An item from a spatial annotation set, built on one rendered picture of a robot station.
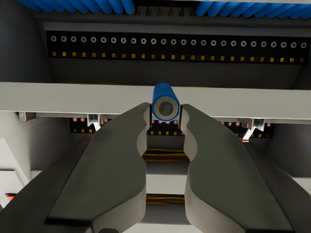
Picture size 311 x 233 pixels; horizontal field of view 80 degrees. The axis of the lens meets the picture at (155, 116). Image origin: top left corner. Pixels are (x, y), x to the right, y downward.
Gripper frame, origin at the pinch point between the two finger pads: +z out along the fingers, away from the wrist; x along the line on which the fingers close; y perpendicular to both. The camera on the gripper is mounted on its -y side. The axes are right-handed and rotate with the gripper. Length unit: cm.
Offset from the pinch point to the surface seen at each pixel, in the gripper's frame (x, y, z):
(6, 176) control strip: -30.4, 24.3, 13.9
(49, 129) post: -27.4, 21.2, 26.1
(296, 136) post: 33.2, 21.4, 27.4
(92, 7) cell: -12.0, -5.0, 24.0
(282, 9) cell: 18.0, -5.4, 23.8
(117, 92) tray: -6.9, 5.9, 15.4
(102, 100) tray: -9.3, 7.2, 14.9
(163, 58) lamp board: -0.1, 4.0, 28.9
